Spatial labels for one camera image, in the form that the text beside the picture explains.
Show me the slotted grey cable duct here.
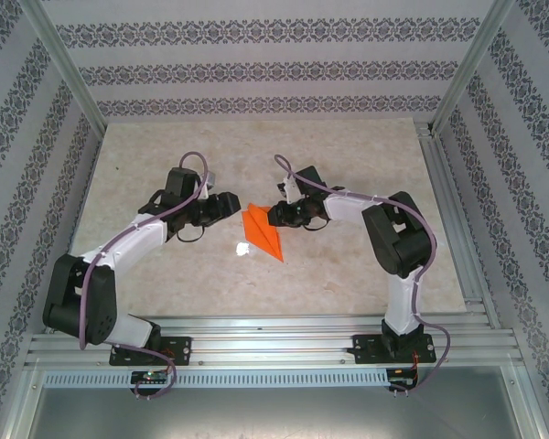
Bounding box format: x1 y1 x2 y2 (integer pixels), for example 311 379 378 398
42 368 391 390

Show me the aluminium side rail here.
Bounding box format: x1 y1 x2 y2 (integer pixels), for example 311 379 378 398
414 119 502 330

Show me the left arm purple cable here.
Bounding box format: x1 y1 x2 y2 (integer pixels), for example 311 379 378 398
78 151 211 402

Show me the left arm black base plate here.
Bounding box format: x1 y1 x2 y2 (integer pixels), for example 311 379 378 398
108 336 193 367

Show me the orange paper sheet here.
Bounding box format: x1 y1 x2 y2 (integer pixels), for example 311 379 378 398
241 204 285 264

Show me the long aluminium mounting rail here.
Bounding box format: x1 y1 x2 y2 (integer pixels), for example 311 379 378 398
25 313 526 368

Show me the aluminium frame post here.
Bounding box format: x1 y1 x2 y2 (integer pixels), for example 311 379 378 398
16 0 107 138
429 0 516 138

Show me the grey metal sheet panel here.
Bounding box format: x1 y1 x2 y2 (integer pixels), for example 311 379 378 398
8 365 548 439

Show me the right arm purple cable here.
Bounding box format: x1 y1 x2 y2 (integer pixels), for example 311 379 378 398
273 154 454 395

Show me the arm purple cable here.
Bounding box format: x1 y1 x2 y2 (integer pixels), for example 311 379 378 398
273 154 454 395
78 151 211 402

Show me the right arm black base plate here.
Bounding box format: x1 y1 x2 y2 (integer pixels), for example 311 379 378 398
351 333 437 366

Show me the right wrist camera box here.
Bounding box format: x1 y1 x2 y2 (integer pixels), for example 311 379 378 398
277 177 299 205

